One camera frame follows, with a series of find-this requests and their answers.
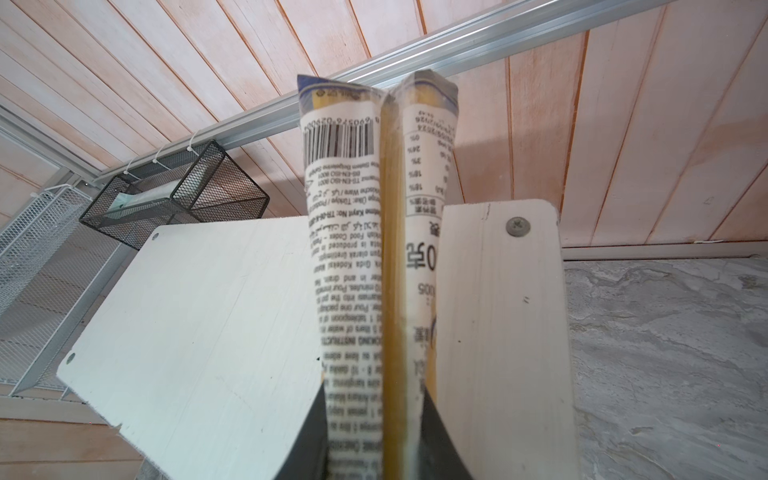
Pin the black mesh basket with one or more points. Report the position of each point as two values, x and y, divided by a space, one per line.
202 185

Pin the blue white-label spaghetti pack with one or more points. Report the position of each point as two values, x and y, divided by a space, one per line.
377 164

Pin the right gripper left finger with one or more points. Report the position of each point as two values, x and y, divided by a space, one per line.
307 459

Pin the white two-tier shelf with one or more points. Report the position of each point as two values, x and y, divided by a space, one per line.
206 353

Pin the white wire mesh rack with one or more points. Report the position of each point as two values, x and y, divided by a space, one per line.
54 274

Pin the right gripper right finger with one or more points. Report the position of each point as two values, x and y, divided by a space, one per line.
438 458

